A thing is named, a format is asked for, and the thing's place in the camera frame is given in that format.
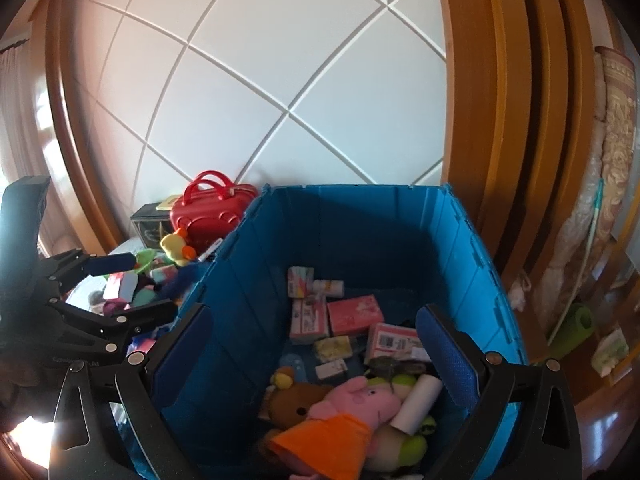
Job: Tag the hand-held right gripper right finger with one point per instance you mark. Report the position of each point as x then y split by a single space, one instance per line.
450 355

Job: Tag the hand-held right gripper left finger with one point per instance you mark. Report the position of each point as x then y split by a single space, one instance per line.
182 355

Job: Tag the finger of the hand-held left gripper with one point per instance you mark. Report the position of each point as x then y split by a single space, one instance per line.
112 263
145 316

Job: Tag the pink floral tissue pack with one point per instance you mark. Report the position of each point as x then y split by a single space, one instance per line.
395 341
120 287
355 316

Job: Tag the blue plastic crate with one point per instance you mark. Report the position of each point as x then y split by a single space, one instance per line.
350 240

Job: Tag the mint green plush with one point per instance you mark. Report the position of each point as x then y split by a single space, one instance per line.
145 297

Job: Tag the green frog plush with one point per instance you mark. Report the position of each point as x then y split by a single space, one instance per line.
147 257

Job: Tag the light blue bed sheet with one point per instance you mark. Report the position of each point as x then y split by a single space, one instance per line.
87 292

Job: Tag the black gift box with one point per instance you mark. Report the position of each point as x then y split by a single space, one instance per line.
147 222

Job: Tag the grey plush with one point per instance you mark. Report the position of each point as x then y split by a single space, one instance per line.
392 371

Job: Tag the white paper roll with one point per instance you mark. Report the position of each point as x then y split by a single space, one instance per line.
415 405

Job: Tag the yellow duck plush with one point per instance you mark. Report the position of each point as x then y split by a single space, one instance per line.
175 247

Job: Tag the small gold box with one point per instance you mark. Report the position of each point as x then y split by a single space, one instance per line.
167 202

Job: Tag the red hard-shell suitcase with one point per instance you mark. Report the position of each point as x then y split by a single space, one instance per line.
210 215

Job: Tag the small yellow snack packet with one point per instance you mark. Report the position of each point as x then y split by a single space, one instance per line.
332 349

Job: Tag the small white box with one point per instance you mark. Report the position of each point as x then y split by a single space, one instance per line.
331 370

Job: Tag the brown bear plush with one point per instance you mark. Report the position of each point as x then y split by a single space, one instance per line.
295 400

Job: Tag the green rolled yoga mat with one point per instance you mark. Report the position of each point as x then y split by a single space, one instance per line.
572 330

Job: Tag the pink pig plush orange dress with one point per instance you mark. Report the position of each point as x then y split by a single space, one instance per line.
340 415

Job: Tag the white pink box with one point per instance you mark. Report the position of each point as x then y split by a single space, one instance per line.
309 321

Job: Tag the colourful striped box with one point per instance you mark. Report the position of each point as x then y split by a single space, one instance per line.
300 282

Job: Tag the pale yellow bag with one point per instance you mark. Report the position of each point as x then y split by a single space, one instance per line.
611 352

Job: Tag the turquoise stick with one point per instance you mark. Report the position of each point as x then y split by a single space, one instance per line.
585 255

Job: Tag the white padded wooden headboard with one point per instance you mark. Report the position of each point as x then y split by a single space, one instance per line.
275 85

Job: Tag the rolled floral carpet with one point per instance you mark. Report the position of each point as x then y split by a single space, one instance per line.
615 160

